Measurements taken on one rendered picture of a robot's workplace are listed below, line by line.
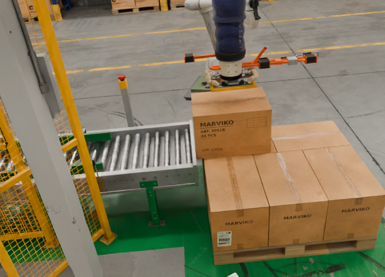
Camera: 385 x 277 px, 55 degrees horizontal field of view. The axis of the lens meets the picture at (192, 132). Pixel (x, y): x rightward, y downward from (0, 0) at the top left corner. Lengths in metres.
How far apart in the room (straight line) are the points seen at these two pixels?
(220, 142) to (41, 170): 1.45
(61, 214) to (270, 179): 1.47
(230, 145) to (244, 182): 0.36
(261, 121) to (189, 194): 1.07
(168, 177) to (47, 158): 1.20
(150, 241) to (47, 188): 1.31
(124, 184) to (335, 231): 1.60
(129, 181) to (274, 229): 1.14
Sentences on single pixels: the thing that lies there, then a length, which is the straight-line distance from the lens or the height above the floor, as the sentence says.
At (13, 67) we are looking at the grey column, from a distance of 1.77.
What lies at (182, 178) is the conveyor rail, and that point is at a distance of 2.93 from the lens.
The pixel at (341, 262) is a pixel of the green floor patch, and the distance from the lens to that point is 3.06.
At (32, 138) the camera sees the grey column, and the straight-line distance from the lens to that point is 1.92.
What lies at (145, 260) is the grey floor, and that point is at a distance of 3.06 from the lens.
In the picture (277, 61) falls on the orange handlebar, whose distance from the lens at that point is 2.89.
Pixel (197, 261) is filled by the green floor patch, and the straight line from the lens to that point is 2.98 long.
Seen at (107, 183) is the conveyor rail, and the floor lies 0.51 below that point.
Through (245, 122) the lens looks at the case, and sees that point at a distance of 2.87.
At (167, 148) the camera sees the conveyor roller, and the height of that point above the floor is 0.55.
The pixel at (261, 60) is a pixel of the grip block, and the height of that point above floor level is 1.25.
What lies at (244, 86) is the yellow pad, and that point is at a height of 1.13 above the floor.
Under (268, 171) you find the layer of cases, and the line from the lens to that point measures 2.87.
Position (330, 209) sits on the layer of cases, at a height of 0.46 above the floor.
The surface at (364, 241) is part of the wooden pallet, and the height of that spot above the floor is 0.10.
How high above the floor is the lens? 2.33
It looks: 32 degrees down
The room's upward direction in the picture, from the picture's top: 6 degrees counter-clockwise
